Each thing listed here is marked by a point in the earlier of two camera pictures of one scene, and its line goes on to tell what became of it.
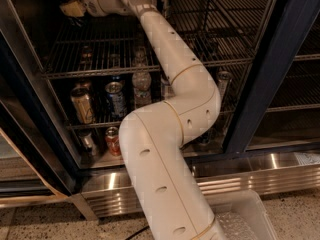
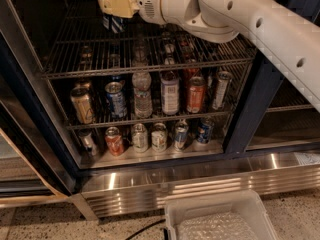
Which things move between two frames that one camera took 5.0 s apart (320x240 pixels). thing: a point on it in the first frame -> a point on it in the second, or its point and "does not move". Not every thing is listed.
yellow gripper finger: [73, 9] -> [120, 4]
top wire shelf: [221, 26] does not move
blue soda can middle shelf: [116, 99] does not move
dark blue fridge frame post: [294, 12] does not move
